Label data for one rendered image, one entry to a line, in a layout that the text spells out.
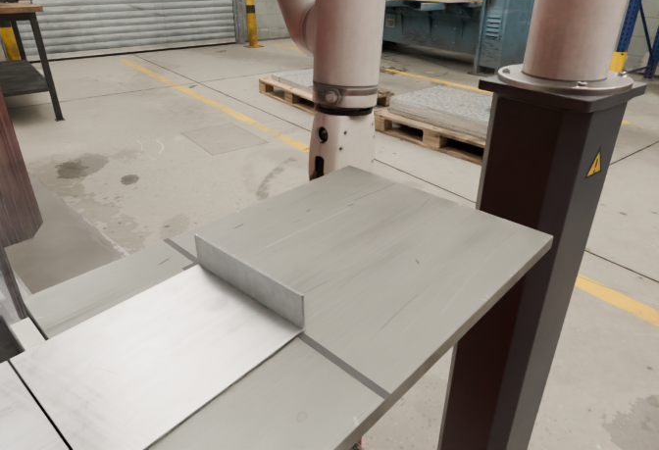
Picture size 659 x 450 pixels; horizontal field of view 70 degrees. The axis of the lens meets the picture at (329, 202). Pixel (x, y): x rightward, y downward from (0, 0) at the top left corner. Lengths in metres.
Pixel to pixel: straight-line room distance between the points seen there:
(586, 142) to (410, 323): 0.57
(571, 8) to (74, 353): 0.70
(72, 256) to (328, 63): 0.36
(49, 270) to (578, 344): 1.66
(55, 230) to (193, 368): 0.45
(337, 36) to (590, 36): 0.37
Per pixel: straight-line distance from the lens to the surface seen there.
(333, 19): 0.57
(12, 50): 7.21
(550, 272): 0.86
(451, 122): 3.41
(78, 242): 0.61
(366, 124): 0.62
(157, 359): 0.23
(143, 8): 8.04
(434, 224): 0.33
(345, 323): 0.24
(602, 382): 1.78
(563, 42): 0.77
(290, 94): 4.48
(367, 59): 0.58
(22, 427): 0.23
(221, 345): 0.23
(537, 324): 0.92
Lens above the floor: 1.16
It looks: 27 degrees down
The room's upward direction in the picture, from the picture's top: straight up
